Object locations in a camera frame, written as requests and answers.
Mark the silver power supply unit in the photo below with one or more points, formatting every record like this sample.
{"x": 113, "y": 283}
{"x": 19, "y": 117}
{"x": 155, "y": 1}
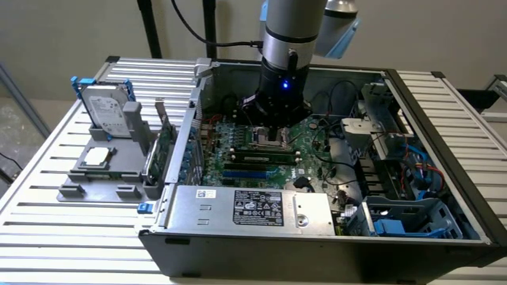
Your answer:
{"x": 250, "y": 209}

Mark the silver hard disk drive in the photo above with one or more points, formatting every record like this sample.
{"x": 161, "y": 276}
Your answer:
{"x": 106, "y": 111}

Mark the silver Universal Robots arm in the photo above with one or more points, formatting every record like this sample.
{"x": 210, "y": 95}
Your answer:
{"x": 290, "y": 32}

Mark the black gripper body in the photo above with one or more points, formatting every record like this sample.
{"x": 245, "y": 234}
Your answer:
{"x": 279, "y": 98}

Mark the black expansion slot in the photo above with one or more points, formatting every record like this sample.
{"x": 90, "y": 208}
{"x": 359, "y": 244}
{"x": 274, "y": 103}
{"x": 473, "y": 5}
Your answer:
{"x": 246, "y": 166}

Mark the grey parts rack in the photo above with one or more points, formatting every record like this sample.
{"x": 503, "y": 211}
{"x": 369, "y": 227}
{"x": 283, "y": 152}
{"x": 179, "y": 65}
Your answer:
{"x": 107, "y": 181}

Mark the grey disk bay cage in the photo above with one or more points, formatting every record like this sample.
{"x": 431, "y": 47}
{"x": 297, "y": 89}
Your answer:
{"x": 381, "y": 118}

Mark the CPU socket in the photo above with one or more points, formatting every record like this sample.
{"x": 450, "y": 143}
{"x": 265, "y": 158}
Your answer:
{"x": 274, "y": 139}

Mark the black RAM stick with label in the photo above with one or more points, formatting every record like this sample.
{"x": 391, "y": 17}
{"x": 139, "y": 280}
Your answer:
{"x": 263, "y": 160}

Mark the grey drive cage blue clips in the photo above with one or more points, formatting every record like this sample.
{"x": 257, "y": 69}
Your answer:
{"x": 407, "y": 219}

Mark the silver CPU chip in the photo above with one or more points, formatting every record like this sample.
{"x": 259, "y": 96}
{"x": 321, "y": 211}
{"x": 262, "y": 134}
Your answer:
{"x": 95, "y": 156}

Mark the black vertical post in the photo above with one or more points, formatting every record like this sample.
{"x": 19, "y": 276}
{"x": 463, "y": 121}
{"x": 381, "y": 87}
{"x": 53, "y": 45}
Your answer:
{"x": 210, "y": 29}
{"x": 150, "y": 28}

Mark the blue disk caddy bracket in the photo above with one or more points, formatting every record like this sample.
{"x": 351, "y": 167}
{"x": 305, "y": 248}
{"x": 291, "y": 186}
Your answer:
{"x": 85, "y": 81}

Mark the blue expansion slot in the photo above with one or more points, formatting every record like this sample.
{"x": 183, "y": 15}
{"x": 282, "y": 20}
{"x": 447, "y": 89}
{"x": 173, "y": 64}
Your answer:
{"x": 246, "y": 173}

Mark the black open PC case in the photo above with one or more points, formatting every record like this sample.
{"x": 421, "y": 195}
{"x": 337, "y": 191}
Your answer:
{"x": 317, "y": 243}

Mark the blue case latch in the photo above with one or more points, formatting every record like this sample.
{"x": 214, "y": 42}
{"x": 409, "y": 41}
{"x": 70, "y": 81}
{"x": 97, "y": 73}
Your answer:
{"x": 145, "y": 207}

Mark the green motherboard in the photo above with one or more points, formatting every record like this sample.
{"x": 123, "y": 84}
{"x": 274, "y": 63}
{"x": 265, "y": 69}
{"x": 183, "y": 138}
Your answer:
{"x": 262, "y": 160}

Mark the green graphics card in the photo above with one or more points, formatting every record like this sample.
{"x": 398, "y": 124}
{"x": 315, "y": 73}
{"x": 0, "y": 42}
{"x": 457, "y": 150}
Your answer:
{"x": 158, "y": 148}

